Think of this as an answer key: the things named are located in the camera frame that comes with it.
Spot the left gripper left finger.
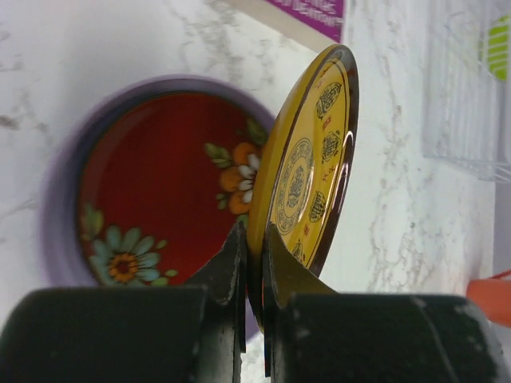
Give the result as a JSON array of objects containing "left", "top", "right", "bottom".
[{"left": 1, "top": 223, "right": 247, "bottom": 382}]

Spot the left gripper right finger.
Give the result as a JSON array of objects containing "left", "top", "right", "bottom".
[{"left": 263, "top": 225, "right": 504, "bottom": 382}]

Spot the purple plastic plate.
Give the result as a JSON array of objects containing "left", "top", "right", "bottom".
[{"left": 39, "top": 76, "right": 275, "bottom": 287}]

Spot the red floral plate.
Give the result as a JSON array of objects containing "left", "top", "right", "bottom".
[{"left": 77, "top": 92, "right": 273, "bottom": 286}]

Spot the yellow brown patterned plate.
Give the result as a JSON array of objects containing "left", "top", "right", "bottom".
[{"left": 247, "top": 44, "right": 359, "bottom": 328}]

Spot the lime green plate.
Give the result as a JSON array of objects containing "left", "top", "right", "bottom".
[{"left": 480, "top": 14, "right": 510, "bottom": 81}]

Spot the orange paper cup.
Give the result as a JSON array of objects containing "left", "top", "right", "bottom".
[{"left": 466, "top": 270, "right": 511, "bottom": 328}]

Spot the purple treehouse book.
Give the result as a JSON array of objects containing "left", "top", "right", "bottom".
[{"left": 230, "top": 0, "right": 346, "bottom": 51}]

